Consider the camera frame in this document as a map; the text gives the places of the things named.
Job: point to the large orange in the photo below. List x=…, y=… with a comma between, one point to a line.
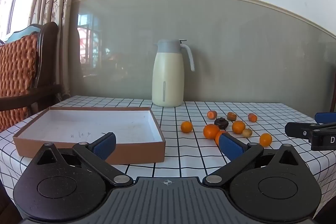
x=210, y=131

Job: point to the small brown fruit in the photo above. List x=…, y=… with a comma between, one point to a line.
x=247, y=132

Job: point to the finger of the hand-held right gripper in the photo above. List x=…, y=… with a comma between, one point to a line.
x=326, y=118
x=298, y=130

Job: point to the dark mangosteen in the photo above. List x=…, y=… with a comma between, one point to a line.
x=220, y=123

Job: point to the dark wooden chair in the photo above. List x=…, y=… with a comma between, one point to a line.
x=48, y=37

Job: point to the cream thermos jug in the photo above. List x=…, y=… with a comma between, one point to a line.
x=168, y=77

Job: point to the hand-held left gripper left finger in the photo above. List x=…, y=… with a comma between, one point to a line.
x=105, y=145

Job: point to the white checked tablecloth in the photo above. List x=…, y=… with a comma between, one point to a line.
x=170, y=161

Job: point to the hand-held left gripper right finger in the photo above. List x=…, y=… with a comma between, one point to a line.
x=231, y=146

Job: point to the brown cardboard box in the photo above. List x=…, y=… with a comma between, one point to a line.
x=78, y=124

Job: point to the small orange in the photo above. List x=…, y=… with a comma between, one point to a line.
x=186, y=127

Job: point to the orange woven chair cushion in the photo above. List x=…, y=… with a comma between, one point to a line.
x=15, y=66

